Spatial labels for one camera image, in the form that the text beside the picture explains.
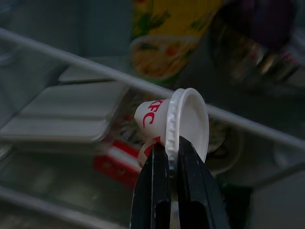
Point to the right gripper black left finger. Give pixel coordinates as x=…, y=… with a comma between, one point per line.
x=152, y=190

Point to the purple patterned bowl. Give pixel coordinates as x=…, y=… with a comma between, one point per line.
x=262, y=23

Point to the patterned ceramic plate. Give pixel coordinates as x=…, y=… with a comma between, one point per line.
x=225, y=148

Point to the red white food box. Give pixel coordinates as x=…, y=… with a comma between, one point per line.
x=114, y=164

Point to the white red KFC cup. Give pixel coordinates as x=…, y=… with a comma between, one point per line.
x=152, y=117

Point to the yellow instant noodle cup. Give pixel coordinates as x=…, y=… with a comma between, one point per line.
x=162, y=47

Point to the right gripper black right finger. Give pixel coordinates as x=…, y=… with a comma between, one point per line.
x=197, y=190

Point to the glass fridge shelf white trim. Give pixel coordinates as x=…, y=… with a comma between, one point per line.
x=95, y=68
x=47, y=205

